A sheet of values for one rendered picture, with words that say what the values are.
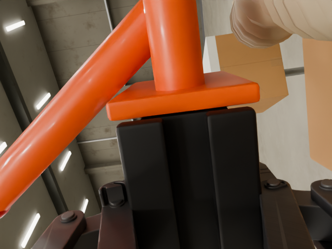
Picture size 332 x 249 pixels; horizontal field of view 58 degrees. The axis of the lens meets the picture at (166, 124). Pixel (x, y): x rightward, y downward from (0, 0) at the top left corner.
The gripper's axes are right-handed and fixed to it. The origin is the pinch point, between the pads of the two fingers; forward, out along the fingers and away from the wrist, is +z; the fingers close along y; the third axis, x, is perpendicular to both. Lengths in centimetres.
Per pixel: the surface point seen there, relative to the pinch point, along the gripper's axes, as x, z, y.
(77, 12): 205, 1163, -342
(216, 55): 2, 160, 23
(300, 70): -16, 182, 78
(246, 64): -6, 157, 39
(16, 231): -410, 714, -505
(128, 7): 194, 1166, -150
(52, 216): -486, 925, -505
